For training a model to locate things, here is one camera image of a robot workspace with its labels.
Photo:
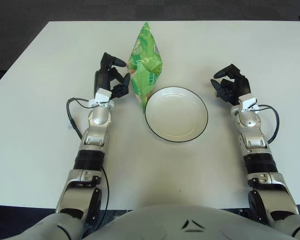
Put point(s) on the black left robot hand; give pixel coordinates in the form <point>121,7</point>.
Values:
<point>102,80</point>

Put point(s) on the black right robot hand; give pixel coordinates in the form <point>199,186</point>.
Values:
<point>241,85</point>

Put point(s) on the green chips snack bag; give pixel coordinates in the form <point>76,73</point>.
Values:
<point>145,65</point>

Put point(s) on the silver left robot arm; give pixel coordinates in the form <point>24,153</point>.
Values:
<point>97,120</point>

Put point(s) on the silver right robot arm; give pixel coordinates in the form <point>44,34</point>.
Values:
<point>252,140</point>

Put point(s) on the white plate with black rim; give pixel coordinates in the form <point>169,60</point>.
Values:
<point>176,117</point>

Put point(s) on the grey robot torso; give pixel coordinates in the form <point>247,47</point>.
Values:
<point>185,220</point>

